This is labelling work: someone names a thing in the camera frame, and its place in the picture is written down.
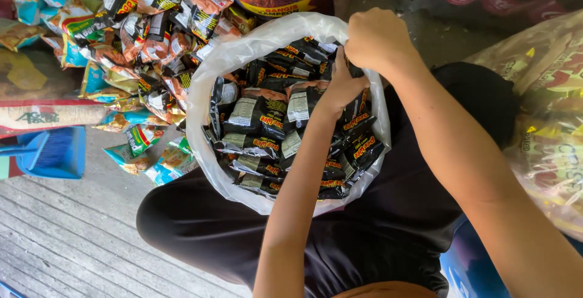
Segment blue dustpan with brush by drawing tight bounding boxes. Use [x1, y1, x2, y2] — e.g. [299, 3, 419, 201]
[0, 126, 87, 180]

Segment person's black shorts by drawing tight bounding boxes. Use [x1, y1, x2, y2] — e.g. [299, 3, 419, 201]
[136, 61, 521, 298]

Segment large bag of yellow snack packets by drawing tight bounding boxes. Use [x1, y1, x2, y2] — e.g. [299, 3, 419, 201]
[464, 8, 583, 243]

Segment person's right hand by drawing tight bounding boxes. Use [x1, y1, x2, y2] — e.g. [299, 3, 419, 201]
[344, 8, 423, 81]

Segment heap of mixed coloured snack packets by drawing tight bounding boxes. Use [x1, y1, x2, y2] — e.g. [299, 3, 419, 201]
[0, 0, 257, 188]

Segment clear plastic bag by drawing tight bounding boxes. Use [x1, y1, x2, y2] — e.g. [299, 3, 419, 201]
[185, 12, 392, 217]

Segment person's orange shirt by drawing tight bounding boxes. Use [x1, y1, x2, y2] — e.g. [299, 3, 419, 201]
[332, 281, 440, 298]

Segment blue plastic stool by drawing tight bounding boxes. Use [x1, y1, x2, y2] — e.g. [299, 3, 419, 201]
[439, 214, 583, 298]

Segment pile of black snack packets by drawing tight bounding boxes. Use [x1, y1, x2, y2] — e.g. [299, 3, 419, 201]
[203, 36, 386, 201]

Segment brown and yellow sack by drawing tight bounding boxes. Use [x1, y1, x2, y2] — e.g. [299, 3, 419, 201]
[0, 45, 85, 102]

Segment person's left hand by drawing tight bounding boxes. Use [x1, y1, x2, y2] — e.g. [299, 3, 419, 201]
[313, 45, 371, 122]

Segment beige and red woven sack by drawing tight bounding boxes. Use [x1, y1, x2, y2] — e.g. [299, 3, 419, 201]
[0, 99, 108, 138]

